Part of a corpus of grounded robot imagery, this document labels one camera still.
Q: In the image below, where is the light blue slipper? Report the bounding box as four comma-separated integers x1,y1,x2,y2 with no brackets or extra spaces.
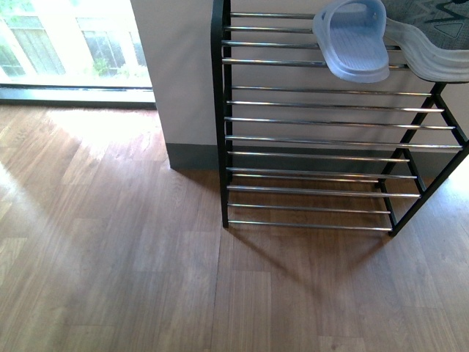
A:
312,1,390,84

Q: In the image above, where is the black metal shoe rack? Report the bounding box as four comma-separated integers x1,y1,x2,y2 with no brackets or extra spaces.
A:
210,1,468,235

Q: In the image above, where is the grey sneaker front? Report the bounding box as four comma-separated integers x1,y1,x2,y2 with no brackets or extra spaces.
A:
383,1,468,83

